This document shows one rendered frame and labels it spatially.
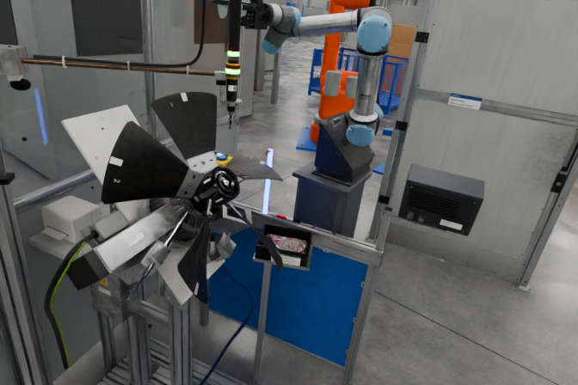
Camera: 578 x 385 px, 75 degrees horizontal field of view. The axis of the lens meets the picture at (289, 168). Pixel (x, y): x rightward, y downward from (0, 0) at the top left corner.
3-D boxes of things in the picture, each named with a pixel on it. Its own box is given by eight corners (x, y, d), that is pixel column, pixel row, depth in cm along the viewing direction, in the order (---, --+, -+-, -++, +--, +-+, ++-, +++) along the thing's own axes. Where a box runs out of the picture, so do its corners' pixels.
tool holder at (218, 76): (213, 106, 115) (214, 73, 111) (213, 100, 122) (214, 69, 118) (242, 106, 117) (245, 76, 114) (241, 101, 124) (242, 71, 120)
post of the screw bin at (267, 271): (252, 382, 189) (265, 252, 156) (254, 377, 191) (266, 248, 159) (258, 383, 188) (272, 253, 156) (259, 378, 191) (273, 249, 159)
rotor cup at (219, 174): (175, 195, 117) (202, 179, 111) (194, 168, 129) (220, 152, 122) (206, 225, 122) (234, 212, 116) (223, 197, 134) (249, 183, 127)
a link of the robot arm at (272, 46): (281, 49, 158) (293, 27, 151) (273, 58, 150) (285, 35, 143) (266, 39, 157) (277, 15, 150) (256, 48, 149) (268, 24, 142)
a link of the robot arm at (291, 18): (296, 33, 148) (305, 15, 142) (275, 32, 140) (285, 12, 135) (285, 21, 150) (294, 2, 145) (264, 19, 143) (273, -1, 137)
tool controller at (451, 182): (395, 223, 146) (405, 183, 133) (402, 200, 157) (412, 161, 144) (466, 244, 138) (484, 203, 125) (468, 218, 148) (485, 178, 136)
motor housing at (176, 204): (169, 255, 125) (193, 244, 118) (131, 197, 122) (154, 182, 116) (208, 223, 144) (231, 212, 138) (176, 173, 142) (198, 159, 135)
